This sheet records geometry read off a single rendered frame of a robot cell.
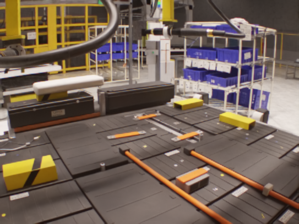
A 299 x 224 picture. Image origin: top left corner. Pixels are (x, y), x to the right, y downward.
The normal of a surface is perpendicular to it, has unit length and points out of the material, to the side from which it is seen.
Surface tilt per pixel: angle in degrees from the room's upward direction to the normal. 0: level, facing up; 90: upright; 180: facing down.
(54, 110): 90
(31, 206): 0
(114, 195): 0
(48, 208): 0
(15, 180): 90
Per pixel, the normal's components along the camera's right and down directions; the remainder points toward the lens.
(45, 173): 0.55, 0.25
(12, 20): 0.34, 0.28
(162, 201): 0.00, -0.96
